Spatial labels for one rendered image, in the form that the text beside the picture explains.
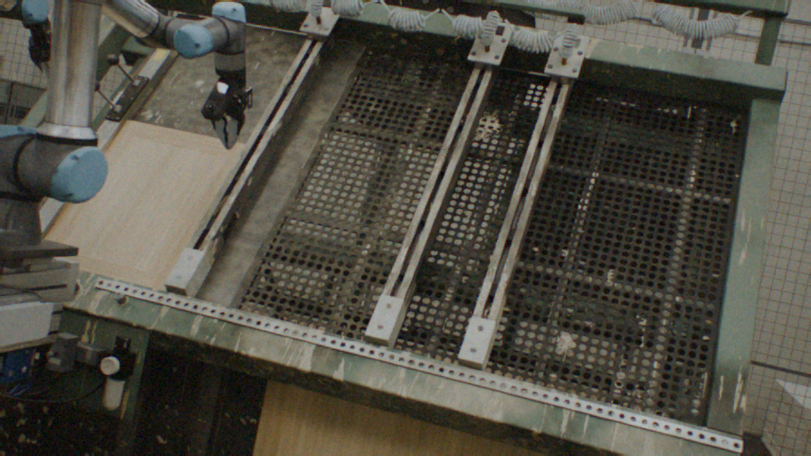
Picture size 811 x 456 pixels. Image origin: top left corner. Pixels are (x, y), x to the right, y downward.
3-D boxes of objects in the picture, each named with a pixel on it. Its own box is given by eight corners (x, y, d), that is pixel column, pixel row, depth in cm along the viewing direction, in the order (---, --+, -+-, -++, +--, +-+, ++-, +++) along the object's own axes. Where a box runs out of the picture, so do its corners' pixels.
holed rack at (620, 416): (94, 287, 244) (93, 286, 244) (100, 279, 246) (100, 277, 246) (740, 453, 205) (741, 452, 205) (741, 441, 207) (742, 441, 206)
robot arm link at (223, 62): (237, 57, 217) (205, 52, 219) (237, 76, 220) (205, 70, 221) (251, 48, 224) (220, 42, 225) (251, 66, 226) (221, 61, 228)
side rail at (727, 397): (697, 447, 218) (706, 426, 210) (744, 124, 282) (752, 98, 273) (732, 456, 216) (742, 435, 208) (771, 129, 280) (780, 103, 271)
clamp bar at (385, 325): (359, 346, 234) (349, 293, 215) (483, 45, 302) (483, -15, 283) (397, 356, 231) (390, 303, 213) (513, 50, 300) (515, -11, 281)
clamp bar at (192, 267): (164, 297, 247) (138, 242, 228) (324, 19, 315) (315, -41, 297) (197, 306, 245) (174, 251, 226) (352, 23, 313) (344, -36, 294)
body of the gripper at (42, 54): (33, 68, 260) (21, 30, 252) (32, 53, 266) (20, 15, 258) (62, 62, 262) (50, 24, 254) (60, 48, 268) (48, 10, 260)
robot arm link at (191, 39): (162, 57, 211) (194, 45, 220) (200, 63, 207) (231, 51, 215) (157, 23, 208) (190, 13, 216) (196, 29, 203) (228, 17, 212)
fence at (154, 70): (14, 261, 258) (9, 252, 255) (171, 42, 313) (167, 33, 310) (30, 264, 257) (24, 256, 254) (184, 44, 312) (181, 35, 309)
